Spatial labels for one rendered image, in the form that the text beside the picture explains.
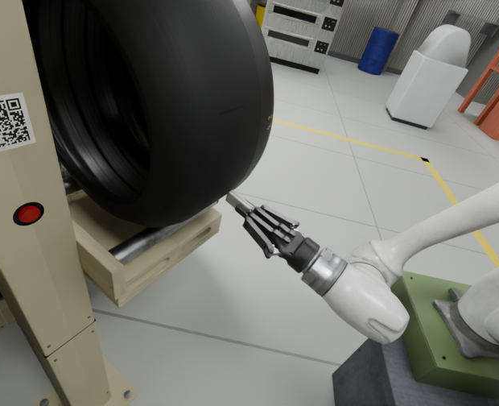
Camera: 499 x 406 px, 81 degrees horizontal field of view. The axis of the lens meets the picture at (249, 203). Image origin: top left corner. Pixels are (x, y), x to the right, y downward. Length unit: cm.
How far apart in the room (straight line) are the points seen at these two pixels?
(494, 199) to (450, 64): 479
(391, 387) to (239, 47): 93
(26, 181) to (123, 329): 117
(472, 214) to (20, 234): 77
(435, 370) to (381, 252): 41
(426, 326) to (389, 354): 14
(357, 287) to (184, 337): 113
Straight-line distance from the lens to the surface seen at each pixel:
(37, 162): 56
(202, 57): 48
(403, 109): 535
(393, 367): 107
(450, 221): 67
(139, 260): 75
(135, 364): 156
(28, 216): 60
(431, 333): 107
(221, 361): 158
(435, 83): 534
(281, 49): 643
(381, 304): 62
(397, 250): 75
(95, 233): 90
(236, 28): 56
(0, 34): 49
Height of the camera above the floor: 145
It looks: 39 degrees down
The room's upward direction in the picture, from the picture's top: 16 degrees clockwise
